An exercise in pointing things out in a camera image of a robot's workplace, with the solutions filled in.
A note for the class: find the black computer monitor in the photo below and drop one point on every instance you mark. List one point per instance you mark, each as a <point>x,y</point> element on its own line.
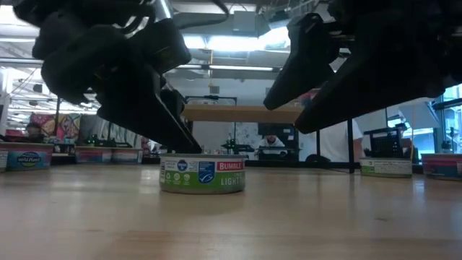
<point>281,128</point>

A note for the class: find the black dome object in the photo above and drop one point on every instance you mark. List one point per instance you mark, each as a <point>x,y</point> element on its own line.
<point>317,159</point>

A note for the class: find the white patterned poster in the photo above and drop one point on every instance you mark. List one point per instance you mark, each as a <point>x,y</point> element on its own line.
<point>247,133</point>

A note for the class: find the black background robot arm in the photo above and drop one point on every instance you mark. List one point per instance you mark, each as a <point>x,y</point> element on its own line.
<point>108,143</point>
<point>236,147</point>

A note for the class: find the person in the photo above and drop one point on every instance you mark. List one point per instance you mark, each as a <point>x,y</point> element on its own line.
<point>335,144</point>
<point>34,130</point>
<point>270,142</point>

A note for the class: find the grey wall vent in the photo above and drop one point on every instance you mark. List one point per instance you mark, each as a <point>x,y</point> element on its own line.
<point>214,89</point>

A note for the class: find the white tilted board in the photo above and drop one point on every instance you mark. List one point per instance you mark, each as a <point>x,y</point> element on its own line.
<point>418,115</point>

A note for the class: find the black background station frame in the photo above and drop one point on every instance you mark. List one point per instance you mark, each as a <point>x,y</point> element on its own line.
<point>211,97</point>

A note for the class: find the white partition panel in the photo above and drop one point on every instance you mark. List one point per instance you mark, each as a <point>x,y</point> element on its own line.
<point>377,137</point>

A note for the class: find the black cabinet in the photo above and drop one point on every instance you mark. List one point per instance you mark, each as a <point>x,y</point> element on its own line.
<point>278,154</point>

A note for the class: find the grey ceiling box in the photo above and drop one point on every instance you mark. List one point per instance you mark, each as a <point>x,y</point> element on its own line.
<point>245,21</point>

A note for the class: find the colourful patterned quilt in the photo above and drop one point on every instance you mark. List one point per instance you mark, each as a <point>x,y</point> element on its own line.
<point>65,126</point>

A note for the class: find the long ceiling strip light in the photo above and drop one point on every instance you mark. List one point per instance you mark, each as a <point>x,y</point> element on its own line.
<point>234,68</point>

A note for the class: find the grey hanging cloth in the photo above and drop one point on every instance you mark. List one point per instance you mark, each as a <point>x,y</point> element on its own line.
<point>90,126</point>

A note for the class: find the red box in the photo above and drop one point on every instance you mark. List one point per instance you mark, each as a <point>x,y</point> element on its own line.
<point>14,135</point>

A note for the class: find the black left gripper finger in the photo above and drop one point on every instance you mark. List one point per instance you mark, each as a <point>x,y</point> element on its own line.
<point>177,103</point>
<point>151,115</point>

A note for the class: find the window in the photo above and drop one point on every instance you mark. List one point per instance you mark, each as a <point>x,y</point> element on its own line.
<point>451,122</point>

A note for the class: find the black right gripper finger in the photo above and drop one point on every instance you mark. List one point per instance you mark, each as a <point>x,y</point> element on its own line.
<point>310,47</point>
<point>379,83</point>

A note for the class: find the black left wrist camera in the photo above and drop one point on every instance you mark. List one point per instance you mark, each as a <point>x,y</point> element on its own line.
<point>164,47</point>

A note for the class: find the wooden shelf black metal frame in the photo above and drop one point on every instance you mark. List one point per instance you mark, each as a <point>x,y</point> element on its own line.
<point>238,113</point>

